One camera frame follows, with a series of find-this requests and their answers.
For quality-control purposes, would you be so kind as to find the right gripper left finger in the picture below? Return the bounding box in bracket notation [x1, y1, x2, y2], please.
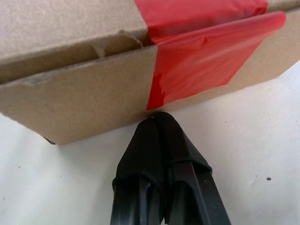
[112, 119, 168, 225]

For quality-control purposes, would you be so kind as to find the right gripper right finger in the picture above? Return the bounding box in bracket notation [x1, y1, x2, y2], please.
[154, 112, 233, 225]

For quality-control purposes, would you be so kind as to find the brown cardboard box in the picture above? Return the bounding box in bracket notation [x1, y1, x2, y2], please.
[0, 0, 300, 145]

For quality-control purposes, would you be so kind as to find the red tape strip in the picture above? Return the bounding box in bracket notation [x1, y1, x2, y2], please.
[135, 0, 287, 111]

